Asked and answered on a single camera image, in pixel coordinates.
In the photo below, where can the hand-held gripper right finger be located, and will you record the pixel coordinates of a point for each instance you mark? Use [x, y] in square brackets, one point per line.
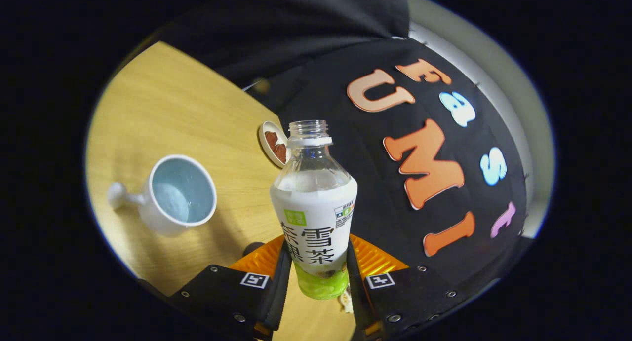
[360, 301]

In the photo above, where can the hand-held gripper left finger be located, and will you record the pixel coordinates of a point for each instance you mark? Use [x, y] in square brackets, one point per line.
[281, 291]

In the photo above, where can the dark round coaster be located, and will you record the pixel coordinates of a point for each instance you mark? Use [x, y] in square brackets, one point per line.
[252, 248]

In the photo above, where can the clear juice bottle white label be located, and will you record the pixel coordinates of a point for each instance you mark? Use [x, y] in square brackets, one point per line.
[313, 217]

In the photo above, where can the white cup blue inside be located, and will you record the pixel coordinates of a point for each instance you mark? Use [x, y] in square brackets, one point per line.
[168, 217]

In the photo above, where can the white dish with red snacks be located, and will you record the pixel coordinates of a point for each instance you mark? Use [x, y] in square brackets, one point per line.
[271, 141]

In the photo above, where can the wooden table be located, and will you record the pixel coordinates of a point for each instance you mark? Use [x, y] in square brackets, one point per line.
[197, 124]

